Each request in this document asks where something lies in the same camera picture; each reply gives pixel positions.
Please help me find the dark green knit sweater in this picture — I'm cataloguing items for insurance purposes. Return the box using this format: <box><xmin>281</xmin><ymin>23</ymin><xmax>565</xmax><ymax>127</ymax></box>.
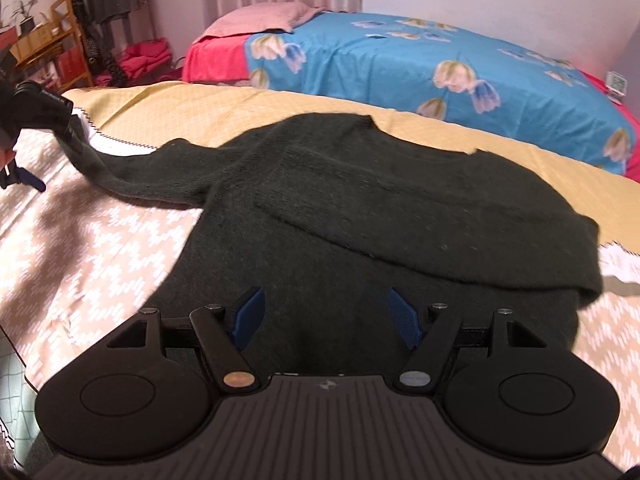
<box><xmin>64</xmin><ymin>114</ymin><xmax>602</xmax><ymax>377</ymax></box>

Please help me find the clothes rack with dark garments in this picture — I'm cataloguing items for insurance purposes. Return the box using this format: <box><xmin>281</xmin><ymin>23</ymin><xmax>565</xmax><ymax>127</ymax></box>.
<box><xmin>70</xmin><ymin>0</ymin><xmax>148</xmax><ymax>87</ymax></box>

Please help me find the orange wooden shelf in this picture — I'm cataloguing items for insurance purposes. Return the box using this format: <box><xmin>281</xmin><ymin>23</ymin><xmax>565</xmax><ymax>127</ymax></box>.
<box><xmin>1</xmin><ymin>0</ymin><xmax>93</xmax><ymax>93</ymax></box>

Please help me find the pink bag on floor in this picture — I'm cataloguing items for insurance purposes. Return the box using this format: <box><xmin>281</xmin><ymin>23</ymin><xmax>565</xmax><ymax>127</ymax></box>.
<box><xmin>94</xmin><ymin>38</ymin><xmax>174</xmax><ymax>88</ymax></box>

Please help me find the yellow patterned bedspread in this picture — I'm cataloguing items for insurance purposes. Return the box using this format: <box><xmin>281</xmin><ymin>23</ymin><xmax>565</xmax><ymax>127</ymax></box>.
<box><xmin>1</xmin><ymin>84</ymin><xmax>630</xmax><ymax>479</ymax></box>

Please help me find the pink pillow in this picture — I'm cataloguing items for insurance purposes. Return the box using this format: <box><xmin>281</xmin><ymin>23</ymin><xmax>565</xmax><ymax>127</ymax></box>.
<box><xmin>193</xmin><ymin>2</ymin><xmax>323</xmax><ymax>44</ymax></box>

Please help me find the blue floral quilt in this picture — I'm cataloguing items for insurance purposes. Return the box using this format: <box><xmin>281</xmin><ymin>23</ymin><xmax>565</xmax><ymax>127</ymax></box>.
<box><xmin>244</xmin><ymin>12</ymin><xmax>638</xmax><ymax>174</ymax></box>

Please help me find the small white digital clock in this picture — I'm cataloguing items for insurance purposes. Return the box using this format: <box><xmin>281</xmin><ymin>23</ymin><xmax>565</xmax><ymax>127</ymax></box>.
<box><xmin>605</xmin><ymin>70</ymin><xmax>628</xmax><ymax>100</ymax></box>

